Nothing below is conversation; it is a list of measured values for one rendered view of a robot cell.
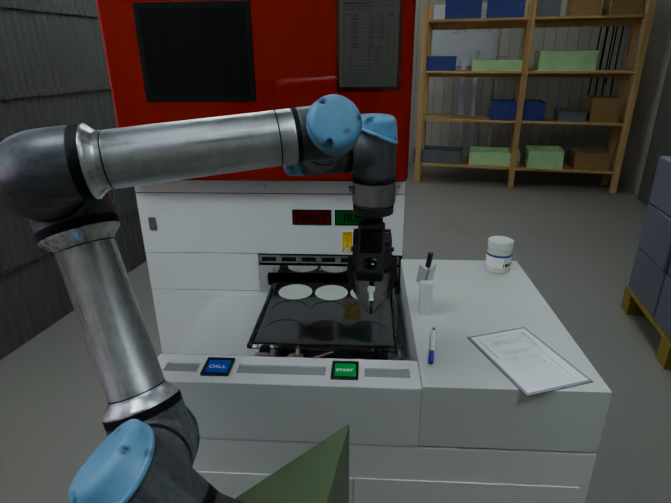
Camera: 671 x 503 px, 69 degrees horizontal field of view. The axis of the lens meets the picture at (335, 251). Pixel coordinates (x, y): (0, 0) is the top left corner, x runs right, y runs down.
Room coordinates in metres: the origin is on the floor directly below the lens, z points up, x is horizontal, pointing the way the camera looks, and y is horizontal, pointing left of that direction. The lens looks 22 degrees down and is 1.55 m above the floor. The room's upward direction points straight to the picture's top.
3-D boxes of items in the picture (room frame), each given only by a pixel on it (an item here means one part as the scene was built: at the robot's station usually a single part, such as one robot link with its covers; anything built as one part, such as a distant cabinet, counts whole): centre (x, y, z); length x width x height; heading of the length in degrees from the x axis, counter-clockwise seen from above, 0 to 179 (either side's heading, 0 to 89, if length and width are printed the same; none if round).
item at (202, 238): (1.42, 0.20, 1.02); 0.81 x 0.03 x 0.40; 86
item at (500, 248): (1.30, -0.47, 1.01); 0.07 x 0.07 x 0.10
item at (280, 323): (1.18, 0.02, 0.90); 0.34 x 0.34 x 0.01; 86
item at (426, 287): (1.06, -0.22, 1.03); 0.06 x 0.04 x 0.13; 176
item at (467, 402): (1.06, -0.36, 0.89); 0.62 x 0.35 x 0.14; 176
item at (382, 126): (0.83, -0.06, 1.40); 0.09 x 0.08 x 0.11; 102
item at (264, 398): (0.83, 0.11, 0.89); 0.55 x 0.09 x 0.14; 86
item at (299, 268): (1.39, 0.02, 0.89); 0.44 x 0.02 x 0.10; 86
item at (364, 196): (0.83, -0.07, 1.33); 0.08 x 0.08 x 0.05
